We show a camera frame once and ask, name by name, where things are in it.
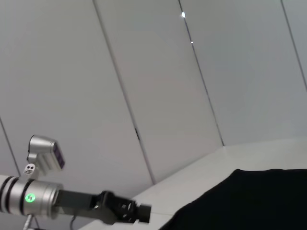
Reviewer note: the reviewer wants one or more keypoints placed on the black shirt with FREE print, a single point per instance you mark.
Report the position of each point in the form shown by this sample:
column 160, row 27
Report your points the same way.
column 239, row 203

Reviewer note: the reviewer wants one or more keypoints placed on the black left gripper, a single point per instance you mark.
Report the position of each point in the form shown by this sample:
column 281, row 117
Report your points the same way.
column 74, row 200

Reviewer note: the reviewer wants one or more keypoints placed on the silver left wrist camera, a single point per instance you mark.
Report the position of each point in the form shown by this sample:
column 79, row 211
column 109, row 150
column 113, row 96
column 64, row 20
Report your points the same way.
column 42, row 146

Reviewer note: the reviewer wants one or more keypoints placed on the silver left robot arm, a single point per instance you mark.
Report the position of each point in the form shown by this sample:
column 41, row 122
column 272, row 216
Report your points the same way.
column 14, row 194

